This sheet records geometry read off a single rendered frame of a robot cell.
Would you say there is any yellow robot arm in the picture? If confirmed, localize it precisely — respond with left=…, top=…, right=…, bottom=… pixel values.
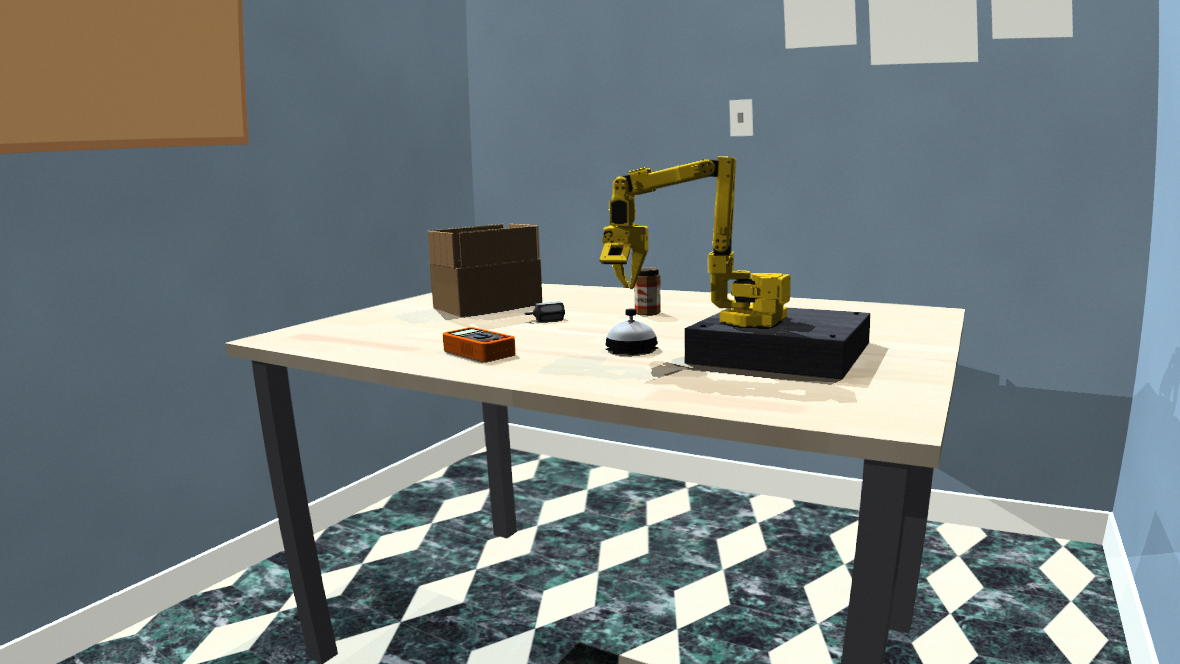
left=610, top=157, right=787, bottom=327

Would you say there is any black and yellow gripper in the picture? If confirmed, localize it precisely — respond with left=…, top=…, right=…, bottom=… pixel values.
left=599, top=224, right=648, bottom=289

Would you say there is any orange pocket multimeter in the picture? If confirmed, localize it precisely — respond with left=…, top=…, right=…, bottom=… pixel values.
left=443, top=327, right=516, bottom=362

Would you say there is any grey metal dome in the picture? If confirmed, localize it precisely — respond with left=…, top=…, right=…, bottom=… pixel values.
left=605, top=308, right=658, bottom=355

